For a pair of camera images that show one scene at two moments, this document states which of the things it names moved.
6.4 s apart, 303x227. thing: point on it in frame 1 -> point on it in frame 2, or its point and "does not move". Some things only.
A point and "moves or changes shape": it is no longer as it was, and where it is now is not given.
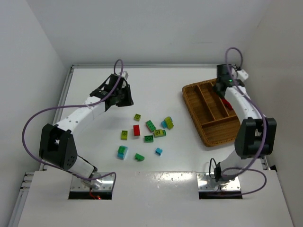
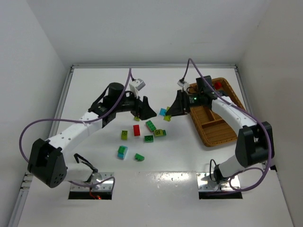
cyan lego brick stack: x=164 y=124 -> x=162 y=112
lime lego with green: x=159 y=133 does not move
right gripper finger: x=218 y=88 -> x=176 y=109
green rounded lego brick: x=139 y=157 does not move
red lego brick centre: x=136 y=130 does not move
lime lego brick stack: x=169 y=122 moves or changes shape
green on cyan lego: x=122 y=152 does not move
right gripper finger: x=221 y=93 -> x=179 y=105
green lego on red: x=150 y=126 does not move
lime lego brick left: x=124 y=135 does not move
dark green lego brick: x=148 y=138 does not move
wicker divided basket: x=217 y=122 does not move
